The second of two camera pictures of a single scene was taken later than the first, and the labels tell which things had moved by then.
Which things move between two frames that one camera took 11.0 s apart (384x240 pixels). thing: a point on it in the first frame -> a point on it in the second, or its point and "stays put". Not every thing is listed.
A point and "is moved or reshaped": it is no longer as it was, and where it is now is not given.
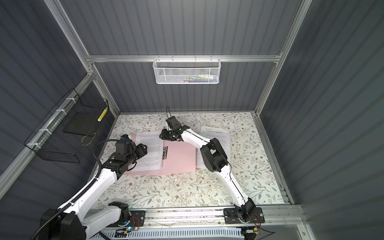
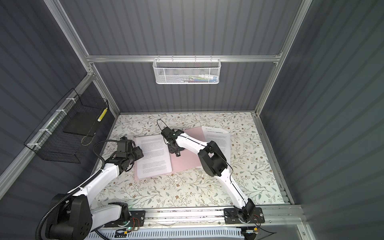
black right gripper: x=165 y=133 -> x=171 y=150
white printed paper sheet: x=153 y=160 is moved or reshaped
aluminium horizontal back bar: x=150 y=58 stays put
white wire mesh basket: x=187 y=71 stays put
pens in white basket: x=201 y=78 stays put
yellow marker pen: x=100 y=117 stays put
